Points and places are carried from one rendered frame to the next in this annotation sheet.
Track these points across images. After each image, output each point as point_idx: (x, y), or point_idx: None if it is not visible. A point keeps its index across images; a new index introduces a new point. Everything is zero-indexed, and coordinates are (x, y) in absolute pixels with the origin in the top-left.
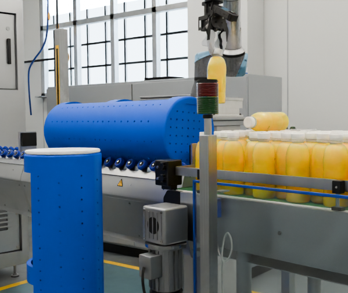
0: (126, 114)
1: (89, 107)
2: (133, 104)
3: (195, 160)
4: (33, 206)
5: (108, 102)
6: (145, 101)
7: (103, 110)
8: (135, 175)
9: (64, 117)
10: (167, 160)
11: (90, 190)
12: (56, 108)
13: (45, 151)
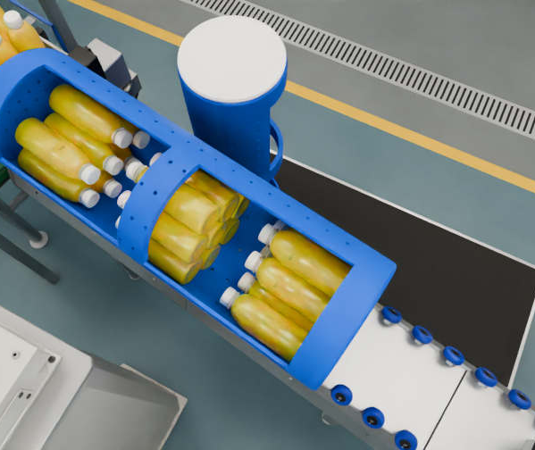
0: (139, 102)
1: (244, 176)
2: (122, 102)
3: (41, 41)
4: None
5: (191, 159)
6: (94, 91)
7: (198, 142)
8: None
9: (322, 217)
10: (79, 52)
11: None
12: (372, 259)
13: (239, 20)
